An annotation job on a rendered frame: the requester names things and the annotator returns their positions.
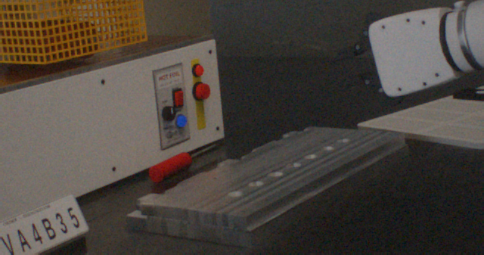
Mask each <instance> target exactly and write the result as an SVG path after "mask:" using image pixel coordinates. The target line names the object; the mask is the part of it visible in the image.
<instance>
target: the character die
mask: <svg viewBox="0 0 484 255"><path fill-rule="evenodd" d="M453 99H456V100H466V101H484V89H469V88H466V89H462V90H459V91H457V92H453Z"/></svg>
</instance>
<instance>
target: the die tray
mask: <svg viewBox="0 0 484 255"><path fill-rule="evenodd" d="M357 127H358V129H363V130H367V131H375V132H398V133H404V134H405V138H410V139H416V140H421V141H431V142H437V143H442V144H447V145H457V146H463V147H469V148H481V150H482V148H483V149H484V101H466V100H456V99H453V95H450V97H447V98H443V99H439V100H437V101H432V102H429V103H426V104H422V105H418V106H416V107H412V108H408V109H406V110H401V111H398V112H395V113H393V114H388V115H386V116H382V117H378V118H375V119H372V120H368V121H365V122H363V123H358V124H357Z"/></svg>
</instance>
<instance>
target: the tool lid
mask: <svg viewBox="0 0 484 255"><path fill-rule="evenodd" d="M404 144H405V134H404V133H398V132H375V131H367V130H363V129H341V128H329V127H317V126H309V127H307V128H305V129H304V132H301V133H299V134H298V133H293V134H292V135H289V136H287V137H285V138H282V139H280V140H278V141H276V140H274V141H271V142H269V143H267V145H264V146H262V147H260V148H257V149H255V150H253V152H252V153H251V154H248V155H246V156H244V157H242V160H239V161H238V162H236V163H227V164H225V165H223V166H220V167H218V168H216V169H213V170H211V171H209V172H208V173H206V172H203V173H200V174H198V175H196V176H193V177H191V178H189V179H186V180H184V181H182V182H180V183H178V184H177V186H175V187H174V188H171V189H169V190H167V191H164V192H165V194H163V195H161V196H159V197H158V198H156V199H147V200H145V201H142V202H141V203H140V204H141V215H145V216H155V217H160V218H165V219H175V220H181V221H187V222H196V223H202V224H207V225H217V226H223V227H228V228H233V229H244V230H248V229H251V228H252V227H254V226H255V225H258V224H259V223H261V222H263V221H265V220H266V219H268V218H270V217H272V216H273V215H275V214H277V213H280V212H281V211H282V210H285V209H287V208H288V207H290V205H291V206H292V204H294V203H296V202H297V201H300V200H301V199H303V198H304V197H307V196H309V195H310V194H313V193H315V192H316V191H318V190H320V189H322V188H323V187H325V186H327V185H329V184H330V183H332V182H335V181H336V180H338V179H340V178H342V177H344V176H345V175H347V174H349V173H351V172H352V171H355V170H357V169H359V168H360V167H362V166H364V165H366V164H367V163H370V162H371V161H373V160H375V159H377V158H378V157H382V156H383V155H384V154H387V153H389V152H390V151H392V150H394V149H396V148H397V147H399V146H401V145H404Z"/></svg>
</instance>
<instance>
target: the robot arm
mask: <svg viewBox="0 0 484 255"><path fill-rule="evenodd" d="M454 6H455V9H454V10H452V9H450V8H428V9H423V10H422V11H412V12H408V13H405V14H398V15H395V16H393V15H390V14H384V13H380V12H377V11H373V12H370V13H367V15H366V20H365V24H364V26H365V28H364V29H363V31H362V33H361V36H360V38H359V40H358V42H357V43H355V45H354V46H350V47H346V48H341V49H338V50H337V55H335V56H333V57H330V61H331V62H334V61H339V60H342V59H346V58H353V57H355V56H358V55H360V54H364V53H365V52H366V51H367V50H372V52H373V56H374V61H375V64H376V67H377V72H378V73H375V74H374V73H371V72H370V71H368V72H365V73H359V74H357V75H354V76H348V77H346V78H343V79H340V80H338V81H337V86H341V85H345V84H346V88H347V89H349V88H352V87H356V86H363V85H365V86H367V87H368V86H369V87H370V88H372V89H373V90H374V91H376V92H378V93H379V94H381V95H382V96H383V97H384V98H385V99H386V101H387V102H388V103H389V105H390V106H391V107H395V106H396V105H398V104H399V103H400V102H402V101H404V100H405V99H406V98H407V97H408V96H409V95H410V94H412V93H415V92H420V91H422V90H424V89H430V88H432V87H437V86H440V85H443V84H446V83H448V82H452V81H454V80H456V79H458V78H461V77H462V76H463V75H464V74H465V73H471V72H475V71H479V70H484V0H477V1H474V2H471V3H468V5H466V2H465V1H459V2H457V3H456V4H454Z"/></svg>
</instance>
